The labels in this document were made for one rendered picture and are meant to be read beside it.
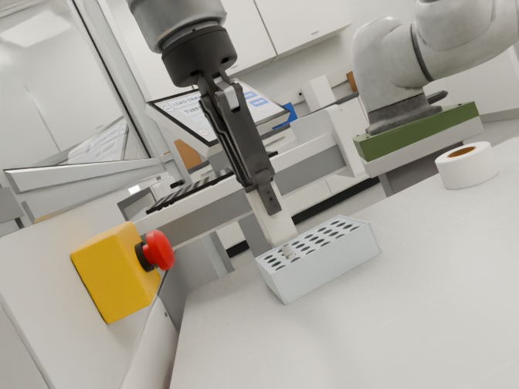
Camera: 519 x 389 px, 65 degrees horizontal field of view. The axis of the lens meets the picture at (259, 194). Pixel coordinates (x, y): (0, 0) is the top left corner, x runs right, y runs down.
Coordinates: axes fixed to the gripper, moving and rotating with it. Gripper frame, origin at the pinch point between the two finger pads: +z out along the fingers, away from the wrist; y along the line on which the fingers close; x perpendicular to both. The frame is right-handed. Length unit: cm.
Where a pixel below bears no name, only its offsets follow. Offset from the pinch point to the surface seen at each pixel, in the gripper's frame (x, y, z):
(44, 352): 19.9, -17.0, -1.8
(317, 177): -10.9, 13.0, 1.0
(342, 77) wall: -207, 385, -24
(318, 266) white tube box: -1.7, -3.3, 7.0
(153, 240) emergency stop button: 12.1, -6.1, -3.7
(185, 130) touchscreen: -3, 98, -19
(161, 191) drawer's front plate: 11.3, 45.6, -5.9
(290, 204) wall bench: -78, 320, 64
